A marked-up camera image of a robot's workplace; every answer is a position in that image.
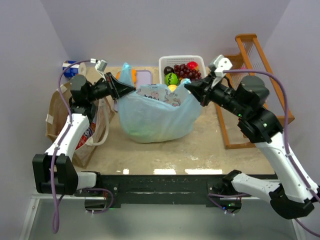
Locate purple grape bunch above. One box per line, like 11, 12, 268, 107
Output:
173, 63, 202, 82

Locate blue plastic bag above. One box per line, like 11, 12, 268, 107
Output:
117, 78, 202, 143

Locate red yellow peach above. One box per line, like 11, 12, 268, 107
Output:
187, 61, 199, 71

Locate orange sweet potato right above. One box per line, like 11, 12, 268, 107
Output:
131, 69, 137, 85

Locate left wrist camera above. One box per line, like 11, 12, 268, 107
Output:
90, 58, 108, 73

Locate red snack packet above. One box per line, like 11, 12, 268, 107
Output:
75, 114, 97, 150

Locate wooden rack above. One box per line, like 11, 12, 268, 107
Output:
214, 33, 295, 150

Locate toilet paper roll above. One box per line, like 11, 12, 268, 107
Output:
62, 60, 87, 79

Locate brown paper grocery bag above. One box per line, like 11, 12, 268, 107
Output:
45, 83, 115, 168

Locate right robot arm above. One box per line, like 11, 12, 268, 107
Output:
185, 75, 320, 220

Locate black base frame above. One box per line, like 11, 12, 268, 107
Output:
75, 174, 243, 214

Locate orange sweet potato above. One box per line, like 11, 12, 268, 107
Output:
116, 71, 122, 80
131, 69, 137, 85

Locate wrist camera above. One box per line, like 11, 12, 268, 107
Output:
208, 54, 233, 89
90, 58, 108, 73

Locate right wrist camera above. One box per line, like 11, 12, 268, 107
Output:
208, 54, 233, 89

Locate orange sweet potato left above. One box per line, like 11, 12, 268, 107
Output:
116, 71, 122, 80

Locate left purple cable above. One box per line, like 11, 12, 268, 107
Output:
51, 59, 97, 235

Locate lavender cutting board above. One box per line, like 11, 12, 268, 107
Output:
113, 69, 153, 112

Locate white plastic basket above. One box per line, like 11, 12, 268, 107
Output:
158, 55, 207, 84

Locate yellow lemon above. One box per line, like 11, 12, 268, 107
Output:
168, 84, 178, 92

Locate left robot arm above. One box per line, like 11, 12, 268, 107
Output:
32, 72, 136, 195

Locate dark mangosteen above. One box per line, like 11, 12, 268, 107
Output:
163, 66, 175, 76

